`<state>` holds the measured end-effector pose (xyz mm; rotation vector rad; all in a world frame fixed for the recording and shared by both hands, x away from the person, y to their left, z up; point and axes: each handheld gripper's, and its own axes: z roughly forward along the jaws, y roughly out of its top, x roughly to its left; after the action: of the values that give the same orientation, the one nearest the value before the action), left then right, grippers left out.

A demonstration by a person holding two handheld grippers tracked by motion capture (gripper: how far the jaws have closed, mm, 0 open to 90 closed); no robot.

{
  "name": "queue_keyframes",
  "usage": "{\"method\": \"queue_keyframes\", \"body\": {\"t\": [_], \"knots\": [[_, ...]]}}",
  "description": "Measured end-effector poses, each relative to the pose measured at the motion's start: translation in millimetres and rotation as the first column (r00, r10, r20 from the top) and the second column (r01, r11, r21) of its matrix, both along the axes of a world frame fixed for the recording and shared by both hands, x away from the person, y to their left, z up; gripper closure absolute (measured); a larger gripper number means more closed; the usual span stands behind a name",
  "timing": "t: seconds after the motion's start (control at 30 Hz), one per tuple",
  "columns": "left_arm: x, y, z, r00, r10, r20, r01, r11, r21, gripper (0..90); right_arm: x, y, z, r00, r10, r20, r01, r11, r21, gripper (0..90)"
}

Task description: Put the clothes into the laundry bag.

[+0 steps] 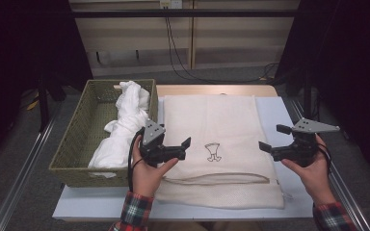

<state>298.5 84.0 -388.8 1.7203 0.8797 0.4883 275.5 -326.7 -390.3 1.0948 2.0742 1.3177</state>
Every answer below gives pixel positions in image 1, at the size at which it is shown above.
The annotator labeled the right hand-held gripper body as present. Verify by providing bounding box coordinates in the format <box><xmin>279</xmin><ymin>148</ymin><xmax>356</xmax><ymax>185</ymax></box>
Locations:
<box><xmin>270</xmin><ymin>117</ymin><xmax>341</xmax><ymax>168</ymax></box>

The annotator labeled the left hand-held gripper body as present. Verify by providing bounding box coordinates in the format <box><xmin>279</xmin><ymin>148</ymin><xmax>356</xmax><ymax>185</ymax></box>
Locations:
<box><xmin>140</xmin><ymin>119</ymin><xmax>187</xmax><ymax>168</ymax></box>

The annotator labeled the white garment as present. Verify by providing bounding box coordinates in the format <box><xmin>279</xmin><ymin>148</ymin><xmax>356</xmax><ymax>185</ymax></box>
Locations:
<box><xmin>87</xmin><ymin>80</ymin><xmax>152</xmax><ymax>179</ymax></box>

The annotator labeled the cream cloth with print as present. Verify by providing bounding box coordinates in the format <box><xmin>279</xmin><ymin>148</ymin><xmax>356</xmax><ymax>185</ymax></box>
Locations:
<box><xmin>154</xmin><ymin>93</ymin><xmax>285</xmax><ymax>211</ymax></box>

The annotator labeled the green woven basket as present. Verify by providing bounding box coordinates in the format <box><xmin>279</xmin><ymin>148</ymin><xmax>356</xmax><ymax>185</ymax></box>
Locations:
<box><xmin>48</xmin><ymin>78</ymin><xmax>159</xmax><ymax>189</ymax></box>

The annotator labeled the person's left hand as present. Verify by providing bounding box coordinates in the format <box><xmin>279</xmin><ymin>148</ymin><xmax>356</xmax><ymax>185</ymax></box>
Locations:
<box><xmin>130</xmin><ymin>134</ymin><xmax>180</xmax><ymax>198</ymax></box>

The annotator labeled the person's right hand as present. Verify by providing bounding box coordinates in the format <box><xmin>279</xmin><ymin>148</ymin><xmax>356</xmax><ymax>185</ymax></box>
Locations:
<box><xmin>280</xmin><ymin>134</ymin><xmax>337</xmax><ymax>206</ymax></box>

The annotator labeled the white table board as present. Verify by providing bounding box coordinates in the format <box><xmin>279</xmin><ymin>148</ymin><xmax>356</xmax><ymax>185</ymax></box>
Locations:
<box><xmin>51</xmin><ymin>95</ymin><xmax>314</xmax><ymax>222</ymax></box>

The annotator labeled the dark curtain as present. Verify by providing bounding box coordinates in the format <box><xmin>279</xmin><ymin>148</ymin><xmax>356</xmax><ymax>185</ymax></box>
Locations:
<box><xmin>275</xmin><ymin>0</ymin><xmax>370</xmax><ymax>186</ymax></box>
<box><xmin>0</xmin><ymin>0</ymin><xmax>93</xmax><ymax>171</ymax></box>

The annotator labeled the black metal stand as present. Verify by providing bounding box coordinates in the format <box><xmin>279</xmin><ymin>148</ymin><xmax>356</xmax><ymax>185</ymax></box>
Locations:
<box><xmin>38</xmin><ymin>71</ymin><xmax>51</xmax><ymax>133</ymax></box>

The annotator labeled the black wall cable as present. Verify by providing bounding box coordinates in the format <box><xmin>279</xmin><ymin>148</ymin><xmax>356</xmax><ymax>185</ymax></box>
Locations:
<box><xmin>167</xmin><ymin>17</ymin><xmax>195</xmax><ymax>72</ymax></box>
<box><xmin>165</xmin><ymin>17</ymin><xmax>280</xmax><ymax>85</ymax></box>

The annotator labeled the white wall power outlet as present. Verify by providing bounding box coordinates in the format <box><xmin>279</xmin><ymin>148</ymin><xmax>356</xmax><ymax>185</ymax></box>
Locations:
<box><xmin>159</xmin><ymin>0</ymin><xmax>184</xmax><ymax>10</ymax></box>

